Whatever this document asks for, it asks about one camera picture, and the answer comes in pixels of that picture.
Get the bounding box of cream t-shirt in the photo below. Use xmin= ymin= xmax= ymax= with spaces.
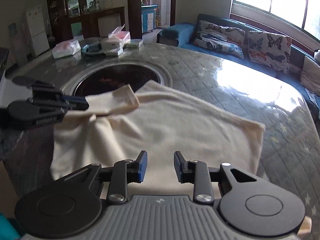
xmin=50 ymin=81 xmax=265 ymax=195

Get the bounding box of round stove recess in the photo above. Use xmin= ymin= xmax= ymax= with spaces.
xmin=61 ymin=59 xmax=173 ymax=96

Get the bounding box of pink tissue pack left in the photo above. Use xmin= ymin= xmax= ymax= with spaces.
xmin=52 ymin=39 xmax=81 ymax=59

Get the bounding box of pink tissue pack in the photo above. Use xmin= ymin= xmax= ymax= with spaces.
xmin=52 ymin=39 xmax=81 ymax=59
xmin=108 ymin=25 xmax=131 ymax=48

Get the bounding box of teal tray on table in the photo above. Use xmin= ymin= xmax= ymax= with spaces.
xmin=81 ymin=44 xmax=105 ymax=57

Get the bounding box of white refrigerator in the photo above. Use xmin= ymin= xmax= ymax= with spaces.
xmin=25 ymin=6 xmax=49 ymax=57

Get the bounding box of white box on table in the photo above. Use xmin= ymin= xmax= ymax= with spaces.
xmin=100 ymin=37 xmax=124 ymax=56

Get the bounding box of pink tissue pack right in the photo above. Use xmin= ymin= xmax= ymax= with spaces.
xmin=108 ymin=25 xmax=131 ymax=48

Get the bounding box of green booklet on table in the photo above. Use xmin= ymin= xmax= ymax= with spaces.
xmin=124 ymin=39 xmax=143 ymax=48

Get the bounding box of grey quilted table cover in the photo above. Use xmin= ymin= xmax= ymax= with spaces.
xmin=0 ymin=42 xmax=320 ymax=230

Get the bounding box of dark wooden cabinet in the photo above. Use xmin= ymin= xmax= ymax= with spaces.
xmin=47 ymin=0 xmax=125 ymax=43

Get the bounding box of blue white small cabinet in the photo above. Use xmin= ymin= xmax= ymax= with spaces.
xmin=141 ymin=4 xmax=158 ymax=33

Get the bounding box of blue corner sofa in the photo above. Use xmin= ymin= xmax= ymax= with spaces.
xmin=157 ymin=14 xmax=319 ymax=122

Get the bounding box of small butterfly cushion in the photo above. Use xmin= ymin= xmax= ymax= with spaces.
xmin=194 ymin=20 xmax=246 ymax=59

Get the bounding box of large butterfly cushion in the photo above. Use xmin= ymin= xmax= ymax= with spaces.
xmin=247 ymin=30 xmax=292 ymax=74

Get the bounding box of beige plain cushion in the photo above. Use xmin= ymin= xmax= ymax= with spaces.
xmin=300 ymin=56 xmax=320 ymax=96

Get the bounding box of window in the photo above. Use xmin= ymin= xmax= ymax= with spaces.
xmin=234 ymin=0 xmax=319 ymax=40

